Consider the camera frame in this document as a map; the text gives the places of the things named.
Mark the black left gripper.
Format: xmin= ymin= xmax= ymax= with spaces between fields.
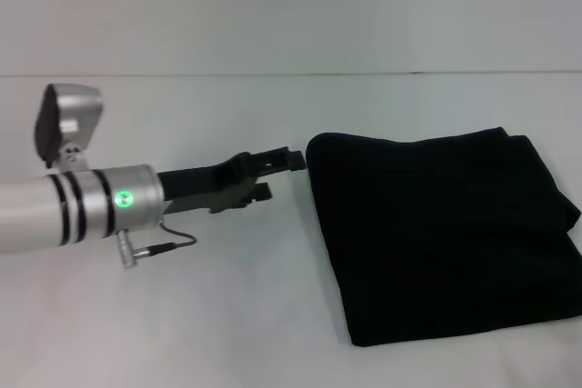
xmin=156 ymin=145 xmax=306 ymax=216

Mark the black shirt with FREE print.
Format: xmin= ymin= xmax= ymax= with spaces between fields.
xmin=304 ymin=126 xmax=582 ymax=348

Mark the left wrist cable with connector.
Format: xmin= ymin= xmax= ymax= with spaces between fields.
xmin=115 ymin=222 xmax=197 ymax=269

